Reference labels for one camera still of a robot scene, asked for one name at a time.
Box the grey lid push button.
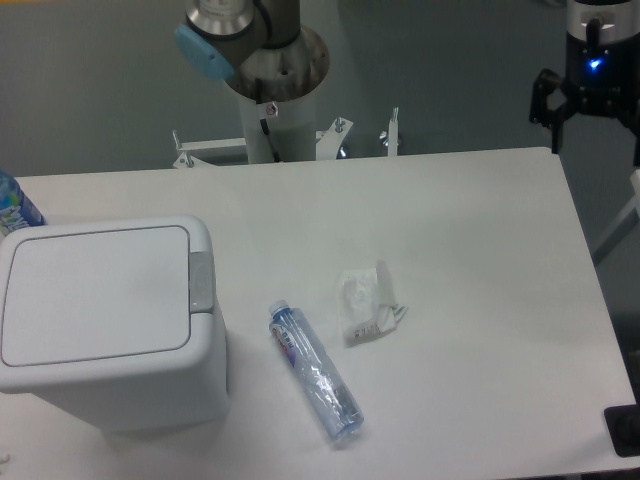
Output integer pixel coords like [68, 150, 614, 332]
[189, 252, 216, 313]

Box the crumpled white plastic wrapper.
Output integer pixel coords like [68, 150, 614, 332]
[336, 260, 408, 347]

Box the white trash can lid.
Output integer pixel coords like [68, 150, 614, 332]
[1, 226, 191, 367]

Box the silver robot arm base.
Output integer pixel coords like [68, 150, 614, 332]
[174, 0, 330, 103]

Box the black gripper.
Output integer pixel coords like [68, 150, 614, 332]
[529, 69, 640, 166]

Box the black cable on pedestal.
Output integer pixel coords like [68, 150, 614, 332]
[258, 117, 282, 164]

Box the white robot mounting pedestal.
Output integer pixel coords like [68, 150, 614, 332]
[171, 97, 403, 170]

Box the clear empty water bottle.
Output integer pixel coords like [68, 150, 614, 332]
[269, 300, 364, 441]

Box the black table clamp block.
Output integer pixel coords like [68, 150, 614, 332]
[604, 404, 639, 458]

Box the blue labelled drink bottle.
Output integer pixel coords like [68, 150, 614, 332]
[1, 171, 46, 236]

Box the white plastic trash can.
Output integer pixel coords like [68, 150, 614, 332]
[1, 215, 230, 432]

